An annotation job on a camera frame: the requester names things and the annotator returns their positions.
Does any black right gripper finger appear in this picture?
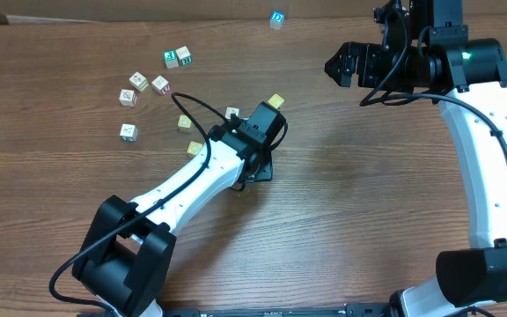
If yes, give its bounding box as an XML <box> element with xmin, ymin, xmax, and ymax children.
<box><xmin>325</xmin><ymin>65</ymin><xmax>352</xmax><ymax>87</ymax></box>
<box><xmin>326</xmin><ymin>41</ymin><xmax>359</xmax><ymax>66</ymax></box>

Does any yellow-top wooden block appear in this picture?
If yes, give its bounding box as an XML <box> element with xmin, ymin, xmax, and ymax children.
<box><xmin>268</xmin><ymin>93</ymin><xmax>284</xmax><ymax>109</ymax></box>

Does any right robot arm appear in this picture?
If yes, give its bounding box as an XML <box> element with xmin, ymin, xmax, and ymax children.
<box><xmin>324</xmin><ymin>39</ymin><xmax>507</xmax><ymax>316</ymax></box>

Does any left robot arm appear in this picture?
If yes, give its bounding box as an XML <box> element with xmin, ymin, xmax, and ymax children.
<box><xmin>68</xmin><ymin>120</ymin><xmax>288</xmax><ymax>316</ymax></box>

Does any red-sided wooden block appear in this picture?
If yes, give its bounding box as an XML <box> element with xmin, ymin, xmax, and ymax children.
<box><xmin>225</xmin><ymin>107</ymin><xmax>239</xmax><ymax>120</ymax></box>

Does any yellow number two block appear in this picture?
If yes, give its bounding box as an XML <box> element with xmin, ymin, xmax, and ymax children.
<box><xmin>187</xmin><ymin>141</ymin><xmax>203</xmax><ymax>158</ymax></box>

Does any blue-top wooden block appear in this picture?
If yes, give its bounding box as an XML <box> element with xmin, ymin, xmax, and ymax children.
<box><xmin>269</xmin><ymin>11</ymin><xmax>285</xmax><ymax>30</ymax></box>

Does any yellow umbrella wooden block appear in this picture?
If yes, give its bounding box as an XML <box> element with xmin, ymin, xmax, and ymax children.
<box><xmin>177</xmin><ymin>114</ymin><xmax>194</xmax><ymax>133</ymax></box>

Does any red U wooden block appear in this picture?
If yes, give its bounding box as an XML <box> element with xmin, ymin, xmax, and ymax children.
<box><xmin>151</xmin><ymin>75</ymin><xmax>171</xmax><ymax>96</ymax></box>

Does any teal-sided picture wooden block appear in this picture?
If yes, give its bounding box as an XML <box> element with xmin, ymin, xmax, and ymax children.
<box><xmin>120</xmin><ymin>123</ymin><xmax>138</xmax><ymax>142</ymax></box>

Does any green R wooden block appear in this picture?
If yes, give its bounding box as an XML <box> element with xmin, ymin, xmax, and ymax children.
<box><xmin>175</xmin><ymin>46</ymin><xmax>193</xmax><ymax>66</ymax></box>

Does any green letter wooden block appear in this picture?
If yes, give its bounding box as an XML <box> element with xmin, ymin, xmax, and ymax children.
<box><xmin>163</xmin><ymin>50</ymin><xmax>179</xmax><ymax>69</ymax></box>

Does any leaf picture wooden block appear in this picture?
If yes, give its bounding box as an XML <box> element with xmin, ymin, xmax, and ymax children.
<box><xmin>119</xmin><ymin>89</ymin><xmax>137</xmax><ymax>107</ymax></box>

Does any small plain wooden block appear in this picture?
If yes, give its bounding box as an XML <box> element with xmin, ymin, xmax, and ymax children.
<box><xmin>129</xmin><ymin>71</ymin><xmax>149</xmax><ymax>92</ymax></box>

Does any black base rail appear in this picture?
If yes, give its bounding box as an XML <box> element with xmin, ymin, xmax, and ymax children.
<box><xmin>138</xmin><ymin>301</ymin><xmax>387</xmax><ymax>317</ymax></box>

